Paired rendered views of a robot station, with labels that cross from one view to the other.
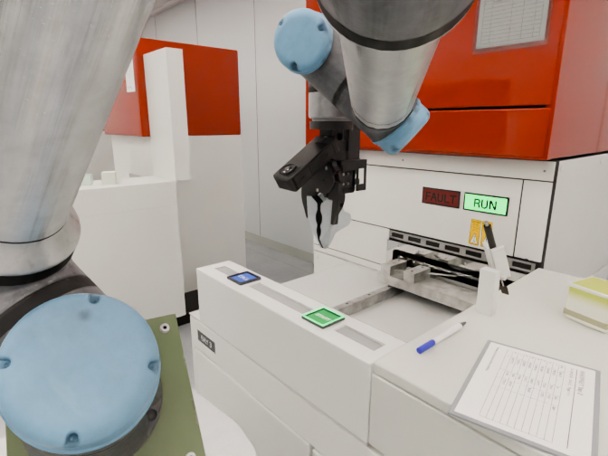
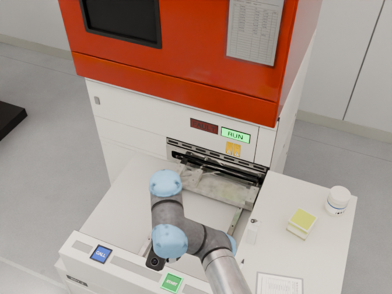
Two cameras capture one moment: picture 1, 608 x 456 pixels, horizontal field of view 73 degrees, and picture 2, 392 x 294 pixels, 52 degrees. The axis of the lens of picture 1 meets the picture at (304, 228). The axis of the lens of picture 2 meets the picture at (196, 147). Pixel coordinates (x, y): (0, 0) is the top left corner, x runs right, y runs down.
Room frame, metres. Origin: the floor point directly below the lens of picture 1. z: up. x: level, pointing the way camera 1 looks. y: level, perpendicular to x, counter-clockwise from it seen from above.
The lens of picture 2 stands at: (0.12, 0.15, 2.17)
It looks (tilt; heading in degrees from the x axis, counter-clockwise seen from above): 46 degrees down; 334
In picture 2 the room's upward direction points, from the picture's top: straight up
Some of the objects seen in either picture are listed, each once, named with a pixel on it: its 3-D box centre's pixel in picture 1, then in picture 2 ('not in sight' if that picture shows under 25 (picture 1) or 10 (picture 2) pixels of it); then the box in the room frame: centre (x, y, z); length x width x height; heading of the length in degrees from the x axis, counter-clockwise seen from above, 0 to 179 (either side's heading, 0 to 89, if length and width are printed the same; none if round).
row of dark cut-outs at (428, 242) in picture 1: (452, 248); (214, 154); (1.12, -0.42, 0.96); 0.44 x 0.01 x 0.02; 41
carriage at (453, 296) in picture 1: (441, 291); (213, 188); (1.03, -0.37, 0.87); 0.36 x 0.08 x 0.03; 41
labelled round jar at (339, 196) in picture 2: not in sight; (337, 201); (0.68, -0.68, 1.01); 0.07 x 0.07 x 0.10
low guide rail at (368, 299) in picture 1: (357, 304); (164, 214); (1.02, -0.14, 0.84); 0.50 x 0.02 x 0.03; 131
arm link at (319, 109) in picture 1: (330, 108); not in sight; (0.69, -0.04, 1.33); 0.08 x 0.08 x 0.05
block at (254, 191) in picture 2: not in sight; (252, 196); (0.90, -0.48, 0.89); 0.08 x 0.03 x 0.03; 131
